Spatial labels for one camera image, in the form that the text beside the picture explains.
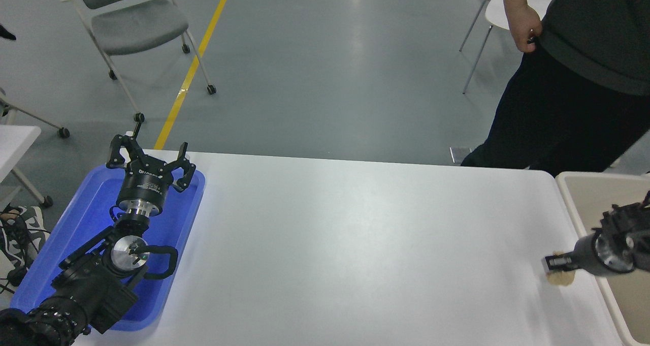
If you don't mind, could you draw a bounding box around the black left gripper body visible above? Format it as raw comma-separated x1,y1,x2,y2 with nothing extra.
117,158,176,210

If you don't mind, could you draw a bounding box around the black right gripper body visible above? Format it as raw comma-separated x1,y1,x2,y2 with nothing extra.
572,233,611,277

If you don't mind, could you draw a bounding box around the tan paper ball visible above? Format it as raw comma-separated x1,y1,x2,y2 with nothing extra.
547,249,576,287

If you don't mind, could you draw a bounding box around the person's right hand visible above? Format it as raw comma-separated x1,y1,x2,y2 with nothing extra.
509,4,543,54

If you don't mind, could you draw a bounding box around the blue plastic tray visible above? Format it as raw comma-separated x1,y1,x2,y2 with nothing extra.
9,163,206,332

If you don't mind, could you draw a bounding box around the large pale bin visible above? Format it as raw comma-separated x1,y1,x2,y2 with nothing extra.
555,171,650,346

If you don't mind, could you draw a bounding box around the metal chair leg with caster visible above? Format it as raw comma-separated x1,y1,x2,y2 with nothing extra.
0,87,71,138

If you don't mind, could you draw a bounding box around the small white table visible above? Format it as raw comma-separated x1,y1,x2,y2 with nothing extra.
0,124,53,208

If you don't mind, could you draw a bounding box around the grey folding chair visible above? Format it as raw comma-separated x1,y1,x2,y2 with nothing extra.
54,0,217,122

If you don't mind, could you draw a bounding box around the white plastic chair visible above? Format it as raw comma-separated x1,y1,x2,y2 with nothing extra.
460,0,562,95

